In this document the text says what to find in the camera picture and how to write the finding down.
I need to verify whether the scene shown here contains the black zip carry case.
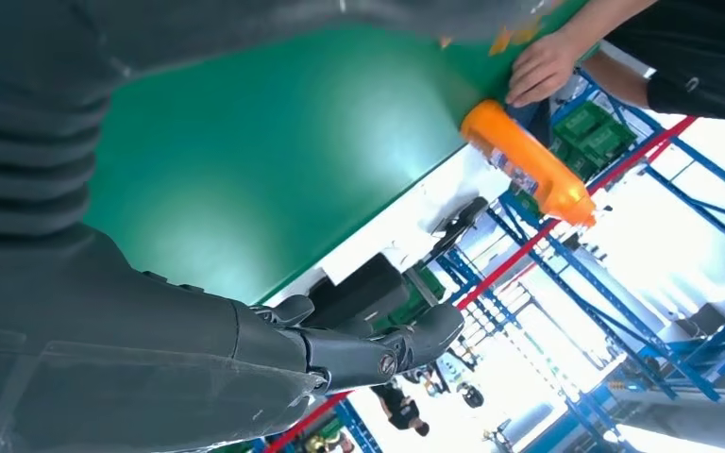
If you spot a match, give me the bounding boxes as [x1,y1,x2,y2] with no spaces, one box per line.
[304,253,412,332]

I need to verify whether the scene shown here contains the background person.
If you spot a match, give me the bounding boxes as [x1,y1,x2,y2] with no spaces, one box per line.
[370,381,431,439]

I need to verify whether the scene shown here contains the green crate stack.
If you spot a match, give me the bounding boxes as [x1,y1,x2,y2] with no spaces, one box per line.
[371,265,448,332]

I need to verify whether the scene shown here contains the red steel beam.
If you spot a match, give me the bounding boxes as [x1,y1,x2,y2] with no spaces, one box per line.
[261,115,699,453]

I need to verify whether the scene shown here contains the blue warehouse shelving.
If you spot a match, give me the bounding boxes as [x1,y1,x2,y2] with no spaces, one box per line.
[330,68,725,453]

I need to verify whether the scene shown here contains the green shelf crates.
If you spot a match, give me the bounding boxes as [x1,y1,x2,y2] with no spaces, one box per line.
[549,101,639,183]

